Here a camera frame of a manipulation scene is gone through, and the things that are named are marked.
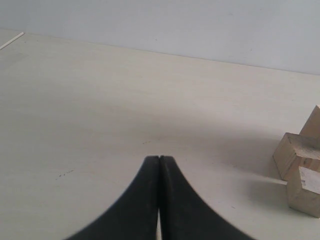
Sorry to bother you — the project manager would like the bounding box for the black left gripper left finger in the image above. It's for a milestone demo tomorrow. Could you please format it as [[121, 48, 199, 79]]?
[[68, 155, 160, 240]]

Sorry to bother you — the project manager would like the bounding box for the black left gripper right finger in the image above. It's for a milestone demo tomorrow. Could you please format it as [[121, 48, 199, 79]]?
[[159, 156, 252, 240]]

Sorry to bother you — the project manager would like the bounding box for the large pale wooden cube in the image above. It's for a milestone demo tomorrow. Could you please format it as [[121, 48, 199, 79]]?
[[299, 105, 320, 139]]

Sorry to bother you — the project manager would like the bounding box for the small wooden cube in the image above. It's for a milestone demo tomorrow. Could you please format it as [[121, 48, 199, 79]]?
[[286, 166, 320, 219]]

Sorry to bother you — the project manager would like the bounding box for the medium wooden cube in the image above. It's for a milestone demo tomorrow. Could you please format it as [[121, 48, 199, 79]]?
[[273, 132, 320, 181]]

